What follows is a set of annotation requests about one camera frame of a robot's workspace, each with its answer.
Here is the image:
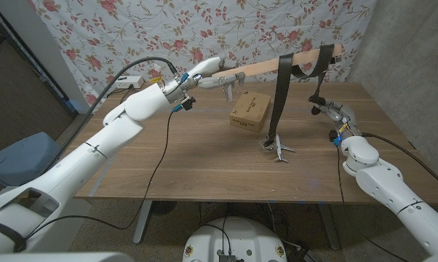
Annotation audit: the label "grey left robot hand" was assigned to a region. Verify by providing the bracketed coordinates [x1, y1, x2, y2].
[160, 56, 246, 105]

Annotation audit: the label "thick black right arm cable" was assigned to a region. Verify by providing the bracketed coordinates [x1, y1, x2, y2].
[360, 132, 438, 193]

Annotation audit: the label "brown cardboard package box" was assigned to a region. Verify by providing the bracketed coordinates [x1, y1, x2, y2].
[229, 90, 272, 133]

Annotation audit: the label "white table leg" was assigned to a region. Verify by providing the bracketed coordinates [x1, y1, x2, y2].
[132, 199, 153, 244]

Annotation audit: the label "white power strip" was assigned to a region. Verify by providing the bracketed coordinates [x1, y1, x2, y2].
[114, 75, 145, 90]

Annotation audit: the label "white toy airplane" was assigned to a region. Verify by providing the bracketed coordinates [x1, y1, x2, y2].
[258, 133, 295, 164]

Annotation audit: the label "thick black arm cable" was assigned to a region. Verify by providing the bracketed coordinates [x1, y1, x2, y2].
[44, 56, 179, 172]
[360, 132, 438, 193]

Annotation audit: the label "grey table leg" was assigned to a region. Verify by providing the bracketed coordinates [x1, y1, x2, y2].
[316, 203, 341, 251]

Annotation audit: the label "floral backdrop cloth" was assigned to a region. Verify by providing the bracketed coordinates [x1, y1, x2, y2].
[26, 0, 378, 106]

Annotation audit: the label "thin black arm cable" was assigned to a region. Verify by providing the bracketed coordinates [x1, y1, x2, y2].
[335, 145, 413, 262]
[22, 108, 176, 241]

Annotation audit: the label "dark brown leather belt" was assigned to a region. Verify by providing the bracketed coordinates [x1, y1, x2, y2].
[262, 43, 335, 151]

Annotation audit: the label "black torso cable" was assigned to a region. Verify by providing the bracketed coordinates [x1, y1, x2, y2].
[203, 216, 231, 255]

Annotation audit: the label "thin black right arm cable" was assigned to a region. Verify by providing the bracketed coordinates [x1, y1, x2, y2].
[335, 145, 413, 262]

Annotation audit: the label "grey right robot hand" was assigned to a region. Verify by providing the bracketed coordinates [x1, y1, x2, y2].
[309, 97, 362, 141]

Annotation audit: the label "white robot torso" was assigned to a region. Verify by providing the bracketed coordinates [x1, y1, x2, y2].
[182, 216, 288, 262]

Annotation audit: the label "wooden hanger with metal clips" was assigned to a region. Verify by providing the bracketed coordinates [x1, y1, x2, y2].
[211, 43, 343, 103]

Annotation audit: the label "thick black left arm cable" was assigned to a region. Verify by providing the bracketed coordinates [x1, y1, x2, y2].
[44, 56, 179, 172]

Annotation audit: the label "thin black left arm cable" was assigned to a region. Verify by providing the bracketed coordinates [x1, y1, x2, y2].
[22, 108, 176, 241]

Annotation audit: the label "white door frame post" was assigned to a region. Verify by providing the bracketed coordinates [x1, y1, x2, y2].
[0, 0, 95, 114]

